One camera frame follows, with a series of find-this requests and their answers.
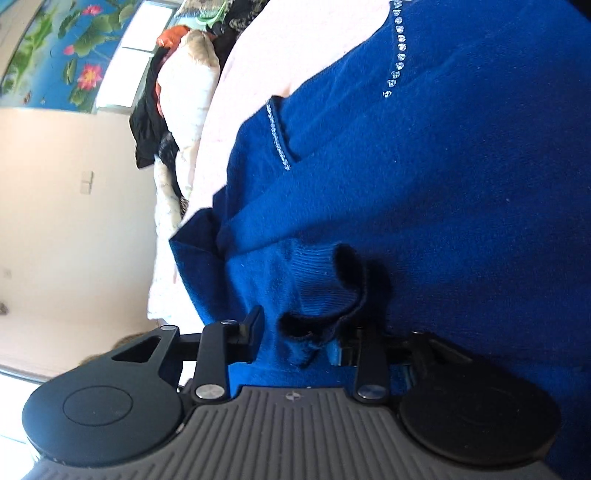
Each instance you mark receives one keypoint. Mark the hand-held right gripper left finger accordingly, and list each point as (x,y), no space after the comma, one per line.
(253,330)

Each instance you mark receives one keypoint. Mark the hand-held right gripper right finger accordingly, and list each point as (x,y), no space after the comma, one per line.
(344,353)

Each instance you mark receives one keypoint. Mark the blue knit sweater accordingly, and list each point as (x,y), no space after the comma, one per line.
(415,194)

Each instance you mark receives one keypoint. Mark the black garment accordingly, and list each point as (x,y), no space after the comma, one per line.
(147,115)

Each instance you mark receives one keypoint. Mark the pink bed sheet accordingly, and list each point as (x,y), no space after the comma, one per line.
(263,60)

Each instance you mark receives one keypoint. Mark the window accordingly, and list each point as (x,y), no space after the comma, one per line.
(134,64)

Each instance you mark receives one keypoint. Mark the orange cloth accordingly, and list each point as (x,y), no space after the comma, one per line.
(173,36)

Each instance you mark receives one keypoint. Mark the floral lotus curtain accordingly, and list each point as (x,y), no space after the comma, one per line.
(60,50)

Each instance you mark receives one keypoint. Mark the white wall switch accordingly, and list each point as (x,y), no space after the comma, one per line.
(87,182)

